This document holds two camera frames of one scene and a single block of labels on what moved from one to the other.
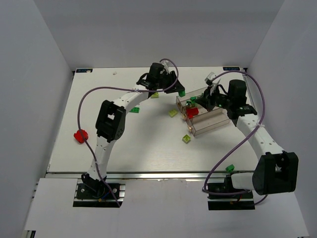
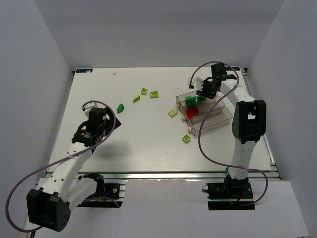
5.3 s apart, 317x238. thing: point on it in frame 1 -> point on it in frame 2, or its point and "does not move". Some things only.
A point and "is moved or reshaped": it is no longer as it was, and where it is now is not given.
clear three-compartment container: (205, 120) does not move
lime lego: (186, 139) does not move
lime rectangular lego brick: (155, 95) does not move
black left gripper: (172, 81) -> (113, 123)
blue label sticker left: (84, 70) does not move
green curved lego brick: (182, 93) -> (190, 100)
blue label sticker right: (230, 68) does not move
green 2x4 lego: (134, 109) is moved or reshaped
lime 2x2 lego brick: (173, 112) does not move
